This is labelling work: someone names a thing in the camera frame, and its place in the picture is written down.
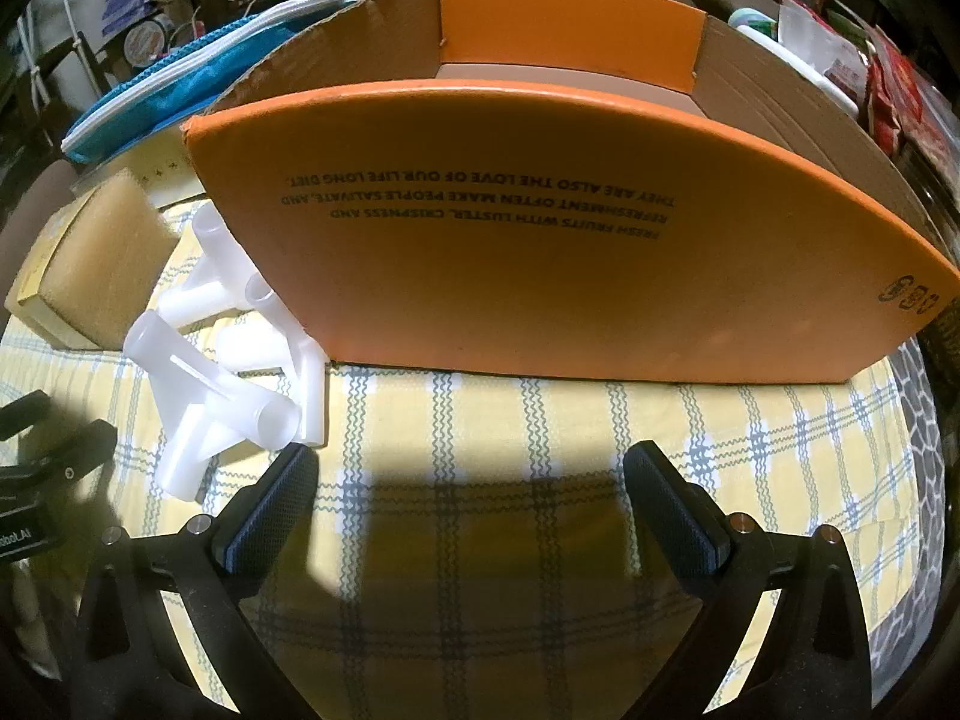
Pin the blue zip pouch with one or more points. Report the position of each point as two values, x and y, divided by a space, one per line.
172 90

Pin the orange cardboard box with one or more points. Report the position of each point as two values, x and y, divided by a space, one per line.
525 277

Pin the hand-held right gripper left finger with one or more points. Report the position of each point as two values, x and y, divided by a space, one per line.
274 510

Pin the round tin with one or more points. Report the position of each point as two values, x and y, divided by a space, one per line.
146 37

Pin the pale yellow book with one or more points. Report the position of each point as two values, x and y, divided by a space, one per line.
161 165

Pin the green white round container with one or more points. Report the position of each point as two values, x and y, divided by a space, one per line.
754 21

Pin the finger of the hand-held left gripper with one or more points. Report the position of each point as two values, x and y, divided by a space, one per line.
26 411
75 454

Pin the yellow checked tablecloth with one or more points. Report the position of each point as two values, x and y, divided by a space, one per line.
487 427

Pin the beige sponge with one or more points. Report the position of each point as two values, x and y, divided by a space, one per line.
105 262

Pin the pile of snack packets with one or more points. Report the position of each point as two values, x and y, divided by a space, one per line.
892 82

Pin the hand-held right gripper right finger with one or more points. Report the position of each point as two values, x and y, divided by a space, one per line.
671 517

